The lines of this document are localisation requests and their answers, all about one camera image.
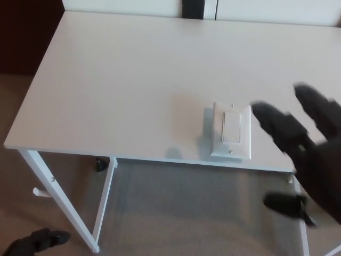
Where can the white rocker light switch plate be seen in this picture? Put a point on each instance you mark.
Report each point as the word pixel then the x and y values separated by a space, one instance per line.
pixel 231 128

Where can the white table with metal legs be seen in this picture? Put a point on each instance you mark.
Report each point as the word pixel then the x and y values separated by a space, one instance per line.
pixel 120 80

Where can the white hook on table leg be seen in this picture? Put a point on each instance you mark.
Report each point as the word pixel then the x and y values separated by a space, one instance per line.
pixel 40 193

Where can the small black floor object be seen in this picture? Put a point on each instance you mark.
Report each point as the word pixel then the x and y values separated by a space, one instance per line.
pixel 100 164

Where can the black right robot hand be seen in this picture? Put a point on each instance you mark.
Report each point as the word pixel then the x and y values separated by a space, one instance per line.
pixel 325 173

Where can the white low cabinet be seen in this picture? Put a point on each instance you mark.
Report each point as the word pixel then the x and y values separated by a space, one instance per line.
pixel 120 5

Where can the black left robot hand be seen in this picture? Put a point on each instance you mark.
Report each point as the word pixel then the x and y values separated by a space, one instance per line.
pixel 40 238

